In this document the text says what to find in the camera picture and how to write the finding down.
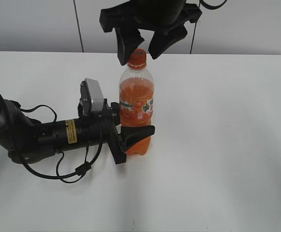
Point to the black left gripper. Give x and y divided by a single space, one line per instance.
101 127

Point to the orange bottle cap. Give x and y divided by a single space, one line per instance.
137 60

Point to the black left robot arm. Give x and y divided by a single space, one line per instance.
37 141

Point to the orange soda bottle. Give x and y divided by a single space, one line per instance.
136 91

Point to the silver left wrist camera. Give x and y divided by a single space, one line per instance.
91 99

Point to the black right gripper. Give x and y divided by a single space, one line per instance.
166 18

